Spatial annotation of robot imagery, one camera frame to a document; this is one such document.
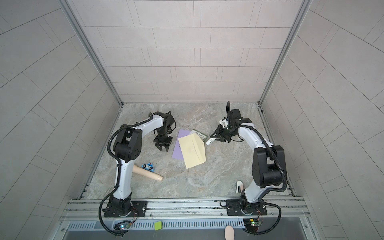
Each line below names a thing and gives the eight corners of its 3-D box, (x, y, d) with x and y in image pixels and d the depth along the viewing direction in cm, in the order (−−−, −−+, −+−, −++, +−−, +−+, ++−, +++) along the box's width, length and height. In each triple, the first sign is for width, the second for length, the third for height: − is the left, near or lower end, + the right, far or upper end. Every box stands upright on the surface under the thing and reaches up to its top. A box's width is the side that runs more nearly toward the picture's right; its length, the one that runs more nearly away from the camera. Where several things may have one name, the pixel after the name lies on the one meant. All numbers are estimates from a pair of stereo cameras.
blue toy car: (141, 168, 86) (140, 166, 84) (145, 162, 88) (144, 160, 86) (153, 172, 84) (152, 170, 83) (157, 166, 87) (156, 164, 85)
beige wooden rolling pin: (132, 171, 85) (130, 170, 83) (135, 166, 87) (134, 164, 85) (161, 183, 81) (160, 181, 79) (163, 177, 83) (163, 175, 81)
